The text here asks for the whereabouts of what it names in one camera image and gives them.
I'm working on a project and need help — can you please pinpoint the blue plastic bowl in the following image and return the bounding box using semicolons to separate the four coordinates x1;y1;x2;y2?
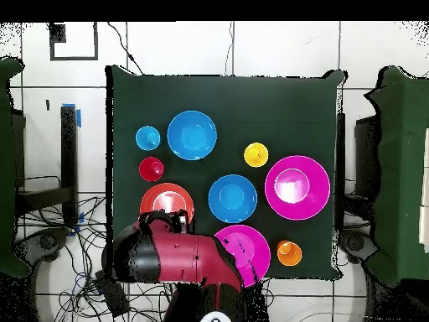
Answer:
166;110;218;161
207;174;258;225

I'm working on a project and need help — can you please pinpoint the thin black cable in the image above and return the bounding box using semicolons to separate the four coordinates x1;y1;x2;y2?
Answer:
106;21;146;75

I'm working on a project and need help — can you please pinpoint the red plastic cup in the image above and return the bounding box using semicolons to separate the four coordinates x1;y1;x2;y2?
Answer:
138;156;165;183

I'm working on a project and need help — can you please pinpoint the orange plastic cup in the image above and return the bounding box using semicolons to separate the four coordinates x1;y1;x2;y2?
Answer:
277;240;303;267

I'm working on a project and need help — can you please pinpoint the yellow plastic cup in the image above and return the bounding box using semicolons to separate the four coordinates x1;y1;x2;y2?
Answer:
243;142;270;169

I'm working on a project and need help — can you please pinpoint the black power adapter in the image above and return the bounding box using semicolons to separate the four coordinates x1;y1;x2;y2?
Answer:
95;269;131;318

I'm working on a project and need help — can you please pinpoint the light blue plastic cup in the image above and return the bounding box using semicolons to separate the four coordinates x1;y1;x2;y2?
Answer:
134;125;162;152

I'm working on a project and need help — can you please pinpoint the red-orange plastic bowl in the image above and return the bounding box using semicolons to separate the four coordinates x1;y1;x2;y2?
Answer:
139;182;195;224

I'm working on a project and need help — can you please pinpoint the pink plastic bowl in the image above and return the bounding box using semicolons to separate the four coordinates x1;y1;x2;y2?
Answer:
264;154;332;221
214;224;271;288

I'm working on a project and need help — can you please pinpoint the black metal stand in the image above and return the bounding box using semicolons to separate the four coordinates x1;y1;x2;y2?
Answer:
14;105;80;227
334;112;347;232

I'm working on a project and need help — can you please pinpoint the green-covered side table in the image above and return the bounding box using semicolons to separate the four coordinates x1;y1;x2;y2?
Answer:
0;56;31;278
364;65;429;286

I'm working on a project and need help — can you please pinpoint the tangle of floor cables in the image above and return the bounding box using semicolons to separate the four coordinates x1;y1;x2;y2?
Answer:
16;174;175;322

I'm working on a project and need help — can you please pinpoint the black tape square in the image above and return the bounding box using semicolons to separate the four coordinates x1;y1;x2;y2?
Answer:
49;21;99;62

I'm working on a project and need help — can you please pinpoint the dark green table cloth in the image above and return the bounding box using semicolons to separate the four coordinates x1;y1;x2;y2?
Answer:
105;65;348;281

